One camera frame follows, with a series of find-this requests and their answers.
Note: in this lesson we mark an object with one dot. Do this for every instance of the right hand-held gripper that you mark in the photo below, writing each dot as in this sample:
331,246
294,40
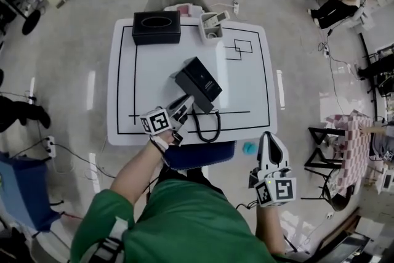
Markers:
281,191

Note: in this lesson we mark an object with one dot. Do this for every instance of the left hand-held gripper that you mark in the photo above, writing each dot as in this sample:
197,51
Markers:
157,121

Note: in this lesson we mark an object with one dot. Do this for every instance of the person's left forearm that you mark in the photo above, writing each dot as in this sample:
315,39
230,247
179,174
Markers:
135,172

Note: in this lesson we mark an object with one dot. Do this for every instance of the person's right forearm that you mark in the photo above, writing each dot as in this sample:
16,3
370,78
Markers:
271,231

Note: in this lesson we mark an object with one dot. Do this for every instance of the black rectangular box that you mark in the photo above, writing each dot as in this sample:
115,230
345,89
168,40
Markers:
204,78

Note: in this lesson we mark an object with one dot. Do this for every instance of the teal soft toy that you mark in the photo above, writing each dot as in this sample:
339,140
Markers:
250,148

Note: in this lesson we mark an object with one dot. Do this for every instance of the dark blue chair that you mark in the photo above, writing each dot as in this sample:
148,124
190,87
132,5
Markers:
200,157

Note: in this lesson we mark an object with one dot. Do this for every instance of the person's black trousers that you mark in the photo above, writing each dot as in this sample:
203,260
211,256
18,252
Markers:
197,175

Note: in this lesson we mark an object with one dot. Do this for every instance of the dark round stool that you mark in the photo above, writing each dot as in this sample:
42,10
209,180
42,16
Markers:
340,201

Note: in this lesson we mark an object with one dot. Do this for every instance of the pink checkered cloth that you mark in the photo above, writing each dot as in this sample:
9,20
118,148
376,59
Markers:
354,148

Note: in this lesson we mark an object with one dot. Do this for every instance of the black tissue box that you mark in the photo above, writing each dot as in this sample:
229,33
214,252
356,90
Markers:
157,30

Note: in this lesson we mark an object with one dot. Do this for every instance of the white desk organizer container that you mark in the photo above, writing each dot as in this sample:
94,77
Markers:
217,30

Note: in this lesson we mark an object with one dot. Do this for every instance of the white remote control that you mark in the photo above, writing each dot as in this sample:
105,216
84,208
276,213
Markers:
220,17

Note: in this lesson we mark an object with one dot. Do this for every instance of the pink box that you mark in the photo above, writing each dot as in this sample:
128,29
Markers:
184,8

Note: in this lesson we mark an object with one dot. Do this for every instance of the person's green shirt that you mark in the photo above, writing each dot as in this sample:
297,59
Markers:
191,224

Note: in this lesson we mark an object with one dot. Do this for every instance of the white power strip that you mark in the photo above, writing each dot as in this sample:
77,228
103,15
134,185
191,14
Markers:
236,7
325,50
50,146

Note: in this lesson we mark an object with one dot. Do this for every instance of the black flat panel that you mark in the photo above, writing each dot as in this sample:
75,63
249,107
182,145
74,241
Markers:
348,249

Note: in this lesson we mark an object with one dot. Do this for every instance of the black standing fan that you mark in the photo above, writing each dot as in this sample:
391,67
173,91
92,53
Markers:
30,23

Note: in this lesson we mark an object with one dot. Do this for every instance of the blue cloth covered table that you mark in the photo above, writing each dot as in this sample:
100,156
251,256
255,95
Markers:
24,191

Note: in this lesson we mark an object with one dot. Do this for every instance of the black frame chair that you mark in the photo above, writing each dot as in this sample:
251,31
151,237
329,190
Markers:
317,132

